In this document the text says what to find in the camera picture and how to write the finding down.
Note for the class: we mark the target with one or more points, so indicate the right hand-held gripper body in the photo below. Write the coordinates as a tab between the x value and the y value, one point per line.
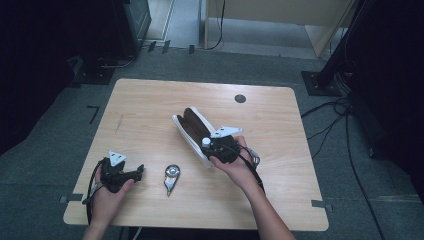
221	148

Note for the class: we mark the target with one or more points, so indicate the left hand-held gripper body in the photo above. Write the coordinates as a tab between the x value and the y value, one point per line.
115	173

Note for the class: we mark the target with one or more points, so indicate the small white cylinder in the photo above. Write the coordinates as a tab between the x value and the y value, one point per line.
206	142

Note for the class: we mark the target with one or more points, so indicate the white case with brown lining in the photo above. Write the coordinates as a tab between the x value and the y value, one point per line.
196	128

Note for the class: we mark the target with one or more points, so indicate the person's right hand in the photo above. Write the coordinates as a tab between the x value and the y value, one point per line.
238	170

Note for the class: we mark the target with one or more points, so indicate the person's left hand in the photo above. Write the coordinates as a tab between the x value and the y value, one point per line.
106	200

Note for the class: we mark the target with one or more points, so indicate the silver correction tape dispenser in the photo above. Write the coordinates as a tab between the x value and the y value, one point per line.
171	176

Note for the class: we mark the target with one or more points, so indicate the grey tape strip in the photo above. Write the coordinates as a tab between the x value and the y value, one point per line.
70	198
321	204

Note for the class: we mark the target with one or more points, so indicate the round dark table grommet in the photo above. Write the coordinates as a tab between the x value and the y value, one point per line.
240	98

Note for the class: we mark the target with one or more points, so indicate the black metal stand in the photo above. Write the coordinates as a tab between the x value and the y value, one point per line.
328	73

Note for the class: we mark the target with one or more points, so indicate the light wooden furniture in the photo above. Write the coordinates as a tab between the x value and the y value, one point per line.
276	13

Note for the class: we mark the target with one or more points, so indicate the black cabinet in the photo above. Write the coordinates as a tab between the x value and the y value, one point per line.
131	23

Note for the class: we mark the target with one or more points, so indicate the black floor base plate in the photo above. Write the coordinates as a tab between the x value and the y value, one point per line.
95	74

